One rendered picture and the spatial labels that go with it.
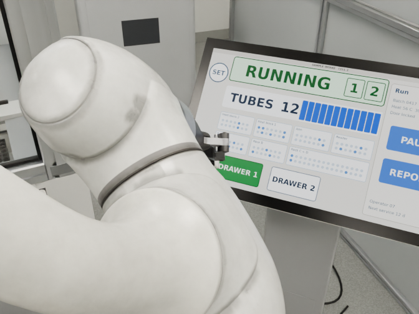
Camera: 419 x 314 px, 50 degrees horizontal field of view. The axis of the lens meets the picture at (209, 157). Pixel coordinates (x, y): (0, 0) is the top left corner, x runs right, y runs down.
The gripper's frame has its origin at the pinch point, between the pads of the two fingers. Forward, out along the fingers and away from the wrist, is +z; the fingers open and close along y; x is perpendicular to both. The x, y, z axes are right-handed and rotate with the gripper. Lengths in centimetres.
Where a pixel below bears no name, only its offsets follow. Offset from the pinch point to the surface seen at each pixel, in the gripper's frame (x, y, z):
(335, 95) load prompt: -13.3, -19.6, 16.1
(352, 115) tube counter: -9.2, -22.6, 16.0
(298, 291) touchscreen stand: 27, -10, 46
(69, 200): 6.1, 37.4, 18.7
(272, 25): -93, 12, 161
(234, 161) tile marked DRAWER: -1.3, -0.3, 16.5
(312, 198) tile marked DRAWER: 5.9, -15.0, 16.1
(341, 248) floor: 23, -20, 152
